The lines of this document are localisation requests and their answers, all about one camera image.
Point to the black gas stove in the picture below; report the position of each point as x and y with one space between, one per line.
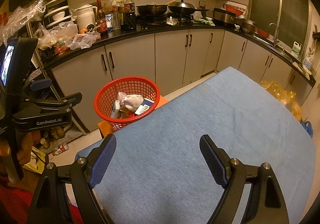
155 21

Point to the blue plastic bag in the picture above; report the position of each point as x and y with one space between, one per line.
307 126

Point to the yellow printed paper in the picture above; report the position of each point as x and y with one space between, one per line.
37 161

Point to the red bowl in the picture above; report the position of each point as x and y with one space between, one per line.
263 33

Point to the yellow plastic bag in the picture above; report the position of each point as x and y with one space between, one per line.
282 94

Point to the small clear container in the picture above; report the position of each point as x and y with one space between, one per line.
171 22

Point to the blue tablecloth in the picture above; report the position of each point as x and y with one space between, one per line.
200 114

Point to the black frying pan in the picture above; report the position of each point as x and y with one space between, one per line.
151 10

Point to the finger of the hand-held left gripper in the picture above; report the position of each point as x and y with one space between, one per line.
40 84
62 101

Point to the blue white small box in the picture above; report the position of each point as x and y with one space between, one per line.
149 100

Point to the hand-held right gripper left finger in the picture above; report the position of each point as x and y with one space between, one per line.
103 161

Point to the wok with lid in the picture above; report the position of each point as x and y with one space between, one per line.
181 9

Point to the blue white pouch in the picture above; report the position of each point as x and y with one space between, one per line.
108 21

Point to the dark bottle yellow cap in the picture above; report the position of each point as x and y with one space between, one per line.
130 14

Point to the white barcode carton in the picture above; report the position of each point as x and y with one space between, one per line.
143 109

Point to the red plastic basket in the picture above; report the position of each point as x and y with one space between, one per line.
107 94

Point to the kitchen window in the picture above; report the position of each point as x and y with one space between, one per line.
265 1

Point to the steel pot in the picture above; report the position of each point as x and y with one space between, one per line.
247 26

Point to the white towel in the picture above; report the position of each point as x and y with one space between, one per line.
132 102

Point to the black kitchen countertop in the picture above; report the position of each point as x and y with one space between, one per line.
140 31

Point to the red cloth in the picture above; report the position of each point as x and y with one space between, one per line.
15 201

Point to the white electric kettle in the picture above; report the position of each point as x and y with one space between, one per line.
86 19

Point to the white stacked dish rack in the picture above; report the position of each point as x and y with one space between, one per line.
57 15

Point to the red label sauce bottle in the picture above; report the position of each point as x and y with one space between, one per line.
102 25

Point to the clear glass mug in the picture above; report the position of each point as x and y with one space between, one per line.
115 22

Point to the metal storage rack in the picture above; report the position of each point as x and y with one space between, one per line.
80 126

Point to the steel faucet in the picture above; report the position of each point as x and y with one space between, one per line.
276 31

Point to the person's left hand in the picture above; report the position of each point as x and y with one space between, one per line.
23 149

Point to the teal white small box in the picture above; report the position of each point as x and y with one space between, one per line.
115 110

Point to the white jug green label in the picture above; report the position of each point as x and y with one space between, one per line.
296 50

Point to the green cloth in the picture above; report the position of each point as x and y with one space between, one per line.
206 22

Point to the white base cabinets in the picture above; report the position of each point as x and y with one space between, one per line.
170 56

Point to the white crumpled plastic bag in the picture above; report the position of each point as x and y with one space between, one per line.
82 39

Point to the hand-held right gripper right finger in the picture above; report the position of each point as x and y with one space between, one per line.
212 161

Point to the white jug blue label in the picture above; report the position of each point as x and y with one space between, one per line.
308 63

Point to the clear hanging plastic bag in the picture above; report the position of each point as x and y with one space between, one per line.
25 11

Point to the white knotted plastic bag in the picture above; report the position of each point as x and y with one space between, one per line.
65 29

